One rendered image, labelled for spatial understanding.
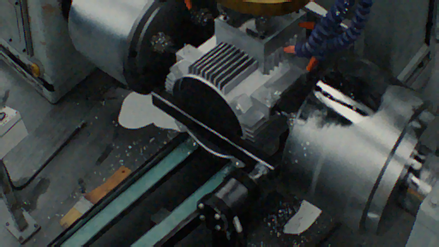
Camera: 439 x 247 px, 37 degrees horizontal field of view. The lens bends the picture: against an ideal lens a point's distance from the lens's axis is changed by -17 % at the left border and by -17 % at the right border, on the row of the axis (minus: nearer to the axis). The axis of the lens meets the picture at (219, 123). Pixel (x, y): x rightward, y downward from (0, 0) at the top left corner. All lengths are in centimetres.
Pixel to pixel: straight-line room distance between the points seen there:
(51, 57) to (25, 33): 10
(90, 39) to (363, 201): 59
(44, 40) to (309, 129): 65
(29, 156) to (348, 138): 73
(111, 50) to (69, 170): 30
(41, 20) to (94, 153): 31
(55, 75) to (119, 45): 32
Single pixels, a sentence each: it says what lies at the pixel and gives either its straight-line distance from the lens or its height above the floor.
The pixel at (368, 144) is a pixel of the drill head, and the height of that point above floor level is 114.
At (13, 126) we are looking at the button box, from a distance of 122.
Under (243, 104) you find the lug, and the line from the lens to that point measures 115.
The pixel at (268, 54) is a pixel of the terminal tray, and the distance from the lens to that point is 119.
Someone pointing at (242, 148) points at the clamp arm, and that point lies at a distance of 117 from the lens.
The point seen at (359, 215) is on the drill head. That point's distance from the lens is 107.
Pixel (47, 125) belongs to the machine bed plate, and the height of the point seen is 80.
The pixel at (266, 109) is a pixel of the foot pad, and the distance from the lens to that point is 117.
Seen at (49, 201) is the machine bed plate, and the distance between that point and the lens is 143.
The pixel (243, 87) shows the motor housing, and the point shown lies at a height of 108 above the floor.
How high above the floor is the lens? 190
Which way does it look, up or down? 47 degrees down
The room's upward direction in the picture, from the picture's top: 2 degrees counter-clockwise
